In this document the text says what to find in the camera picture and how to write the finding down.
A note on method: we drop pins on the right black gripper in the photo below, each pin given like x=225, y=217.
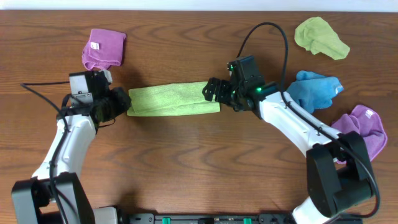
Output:
x=222, y=85

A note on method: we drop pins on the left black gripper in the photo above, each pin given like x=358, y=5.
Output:
x=120, y=96

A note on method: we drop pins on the large green cloth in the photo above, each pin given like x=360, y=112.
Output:
x=177, y=99

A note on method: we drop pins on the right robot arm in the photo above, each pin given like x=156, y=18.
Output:
x=339, y=172

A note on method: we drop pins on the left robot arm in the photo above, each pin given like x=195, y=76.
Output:
x=54, y=193

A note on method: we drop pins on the folded purple cloth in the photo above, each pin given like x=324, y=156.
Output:
x=103, y=49

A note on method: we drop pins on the blue cloth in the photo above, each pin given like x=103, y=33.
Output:
x=313, y=91

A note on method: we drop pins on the crumpled green cloth top right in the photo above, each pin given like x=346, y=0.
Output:
x=317, y=36

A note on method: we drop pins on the crumpled purple cloth right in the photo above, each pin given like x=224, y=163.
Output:
x=367, y=123

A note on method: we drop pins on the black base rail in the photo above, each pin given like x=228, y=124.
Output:
x=265, y=218

